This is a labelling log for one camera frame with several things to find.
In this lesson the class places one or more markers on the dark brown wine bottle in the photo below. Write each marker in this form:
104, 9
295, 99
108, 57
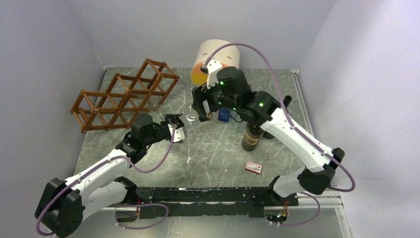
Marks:
252, 136

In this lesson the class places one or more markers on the clear bottle black gold label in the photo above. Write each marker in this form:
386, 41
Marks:
206, 117

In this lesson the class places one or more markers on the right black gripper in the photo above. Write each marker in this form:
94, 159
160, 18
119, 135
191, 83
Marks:
202, 93

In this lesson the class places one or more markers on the tall blue glass bottle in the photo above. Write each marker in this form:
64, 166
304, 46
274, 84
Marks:
224, 115

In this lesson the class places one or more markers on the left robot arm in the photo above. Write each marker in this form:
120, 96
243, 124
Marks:
65, 204

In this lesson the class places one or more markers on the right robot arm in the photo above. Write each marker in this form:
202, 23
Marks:
259, 108

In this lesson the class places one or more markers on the small red white box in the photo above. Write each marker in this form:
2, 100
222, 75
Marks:
253, 167

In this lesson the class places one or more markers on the aluminium rail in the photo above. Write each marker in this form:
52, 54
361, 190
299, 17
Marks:
329, 199

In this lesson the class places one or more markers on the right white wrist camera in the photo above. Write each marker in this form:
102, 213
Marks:
211, 70

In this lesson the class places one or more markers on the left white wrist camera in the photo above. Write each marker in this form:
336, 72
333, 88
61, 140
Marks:
176, 134

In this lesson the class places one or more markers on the olive green wine bottle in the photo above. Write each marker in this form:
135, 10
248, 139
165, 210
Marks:
287, 100

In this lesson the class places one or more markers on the black base frame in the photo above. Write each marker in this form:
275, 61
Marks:
206, 201

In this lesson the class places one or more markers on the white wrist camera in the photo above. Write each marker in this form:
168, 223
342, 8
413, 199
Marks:
176, 134
211, 70

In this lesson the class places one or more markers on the brown wooden wine rack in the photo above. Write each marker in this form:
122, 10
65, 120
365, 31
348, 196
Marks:
125, 97

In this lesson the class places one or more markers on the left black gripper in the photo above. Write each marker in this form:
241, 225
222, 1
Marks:
169, 119

